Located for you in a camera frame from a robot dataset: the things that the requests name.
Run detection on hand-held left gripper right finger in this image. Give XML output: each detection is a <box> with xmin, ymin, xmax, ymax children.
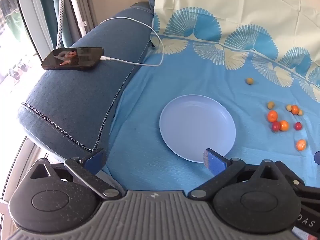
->
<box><xmin>187</xmin><ymin>148</ymin><xmax>305</xmax><ymax>202</ymax></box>

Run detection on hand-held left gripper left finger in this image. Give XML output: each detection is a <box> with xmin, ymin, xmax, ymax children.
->
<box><xmin>29</xmin><ymin>148</ymin><xmax>123</xmax><ymax>200</ymax></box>

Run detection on light blue plate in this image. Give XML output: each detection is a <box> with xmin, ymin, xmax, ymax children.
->
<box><xmin>159</xmin><ymin>94</ymin><xmax>237</xmax><ymax>163</ymax></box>

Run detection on blue sofa armrest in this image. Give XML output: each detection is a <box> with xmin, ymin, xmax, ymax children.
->
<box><xmin>17</xmin><ymin>1</ymin><xmax>155</xmax><ymax>165</ymax></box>

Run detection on blue fan-print bedsheet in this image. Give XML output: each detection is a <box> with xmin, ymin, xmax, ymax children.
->
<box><xmin>101</xmin><ymin>0</ymin><xmax>320</xmax><ymax>198</ymax></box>

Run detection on black smartphone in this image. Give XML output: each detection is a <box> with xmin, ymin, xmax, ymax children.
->
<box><xmin>41</xmin><ymin>47</ymin><xmax>105</xmax><ymax>72</ymax></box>

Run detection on white garment steamer stand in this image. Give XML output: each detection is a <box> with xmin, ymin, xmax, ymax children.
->
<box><xmin>66</xmin><ymin>0</ymin><xmax>88</xmax><ymax>37</ymax></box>

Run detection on curtain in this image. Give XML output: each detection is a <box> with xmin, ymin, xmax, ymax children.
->
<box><xmin>35</xmin><ymin>0</ymin><xmax>73</xmax><ymax>47</ymax></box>

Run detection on hanging clothes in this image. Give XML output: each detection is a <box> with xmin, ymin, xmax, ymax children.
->
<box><xmin>0</xmin><ymin>0</ymin><xmax>23</xmax><ymax>45</ymax></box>

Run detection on white charging cable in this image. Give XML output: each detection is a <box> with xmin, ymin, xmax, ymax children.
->
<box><xmin>99</xmin><ymin>17</ymin><xmax>165</xmax><ymax>67</ymax></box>

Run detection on garment steamer hose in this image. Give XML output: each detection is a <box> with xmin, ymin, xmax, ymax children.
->
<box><xmin>56</xmin><ymin>0</ymin><xmax>67</xmax><ymax>49</ymax></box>

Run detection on white window frame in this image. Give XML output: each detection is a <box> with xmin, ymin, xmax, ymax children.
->
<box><xmin>14</xmin><ymin>0</ymin><xmax>53</xmax><ymax>63</ymax></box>

